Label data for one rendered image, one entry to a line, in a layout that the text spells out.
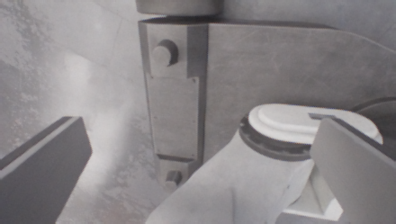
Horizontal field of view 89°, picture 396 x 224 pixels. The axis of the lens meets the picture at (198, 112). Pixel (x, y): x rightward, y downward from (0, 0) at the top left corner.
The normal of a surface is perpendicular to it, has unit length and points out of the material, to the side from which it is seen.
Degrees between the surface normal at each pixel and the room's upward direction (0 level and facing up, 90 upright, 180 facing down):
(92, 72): 0
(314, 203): 90
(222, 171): 90
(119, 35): 0
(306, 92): 0
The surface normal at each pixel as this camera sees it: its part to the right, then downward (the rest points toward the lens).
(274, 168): 0.02, -0.87
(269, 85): -0.18, 0.48
